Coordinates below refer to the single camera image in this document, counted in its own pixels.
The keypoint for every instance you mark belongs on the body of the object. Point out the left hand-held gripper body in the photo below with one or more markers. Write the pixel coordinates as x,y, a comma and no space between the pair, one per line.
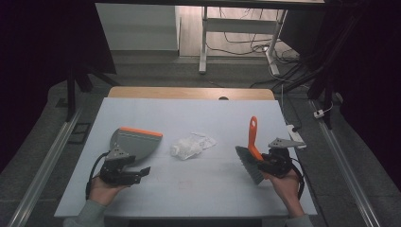
115,171

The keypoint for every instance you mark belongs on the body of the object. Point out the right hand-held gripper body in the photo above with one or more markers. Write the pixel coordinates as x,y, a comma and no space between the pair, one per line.
280,164

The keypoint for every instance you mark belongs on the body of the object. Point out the grey dustpan with orange edge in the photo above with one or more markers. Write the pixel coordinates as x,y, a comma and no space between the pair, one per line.
138,143

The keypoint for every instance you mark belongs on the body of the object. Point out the pile of white paper scraps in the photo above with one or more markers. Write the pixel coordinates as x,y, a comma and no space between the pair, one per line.
189,146

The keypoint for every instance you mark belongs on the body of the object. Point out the person's left hand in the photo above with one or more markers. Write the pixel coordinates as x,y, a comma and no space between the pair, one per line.
102,192

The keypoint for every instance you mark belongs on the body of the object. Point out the person's right hand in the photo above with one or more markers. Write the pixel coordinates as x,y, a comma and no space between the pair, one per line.
288,187

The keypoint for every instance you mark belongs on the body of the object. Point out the white power strip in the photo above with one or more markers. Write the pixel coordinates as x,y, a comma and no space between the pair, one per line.
295,135

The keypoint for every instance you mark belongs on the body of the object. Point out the white table cover board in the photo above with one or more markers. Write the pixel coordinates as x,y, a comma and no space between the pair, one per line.
195,192

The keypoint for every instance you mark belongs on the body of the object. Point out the small white plug adapter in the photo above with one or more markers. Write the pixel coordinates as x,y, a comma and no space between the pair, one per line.
319,113

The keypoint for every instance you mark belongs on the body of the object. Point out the black metal stand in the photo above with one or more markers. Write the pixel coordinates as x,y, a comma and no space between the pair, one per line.
71,94
327,91

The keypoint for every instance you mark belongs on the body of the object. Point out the wooden table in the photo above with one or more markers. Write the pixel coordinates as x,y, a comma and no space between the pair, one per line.
176,93

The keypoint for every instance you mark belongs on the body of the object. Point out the white cabinet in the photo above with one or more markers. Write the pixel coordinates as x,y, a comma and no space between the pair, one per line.
138,26

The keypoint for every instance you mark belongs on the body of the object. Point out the aluminium floor rail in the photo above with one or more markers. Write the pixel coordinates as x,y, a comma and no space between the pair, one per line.
346,173
44,170

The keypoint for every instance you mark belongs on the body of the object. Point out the white metal desk frame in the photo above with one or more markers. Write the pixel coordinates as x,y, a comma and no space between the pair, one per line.
239,26

